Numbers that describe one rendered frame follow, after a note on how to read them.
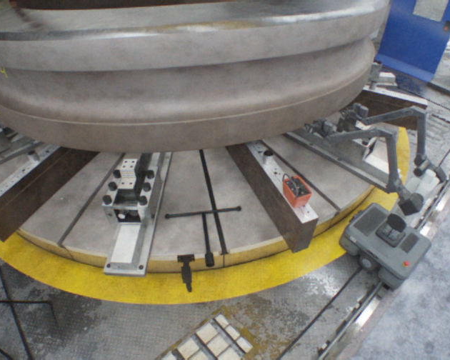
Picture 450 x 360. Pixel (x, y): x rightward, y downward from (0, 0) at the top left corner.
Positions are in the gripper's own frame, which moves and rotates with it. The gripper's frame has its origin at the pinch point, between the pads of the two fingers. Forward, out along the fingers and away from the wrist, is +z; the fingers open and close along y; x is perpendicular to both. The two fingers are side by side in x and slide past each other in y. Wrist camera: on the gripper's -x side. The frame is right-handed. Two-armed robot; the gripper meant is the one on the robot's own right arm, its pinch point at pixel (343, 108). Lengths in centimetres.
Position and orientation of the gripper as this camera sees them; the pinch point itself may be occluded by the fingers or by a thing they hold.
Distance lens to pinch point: 276.7
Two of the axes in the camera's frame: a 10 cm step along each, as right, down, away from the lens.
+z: -6.3, -5.4, 5.6
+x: 0.0, 7.2, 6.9
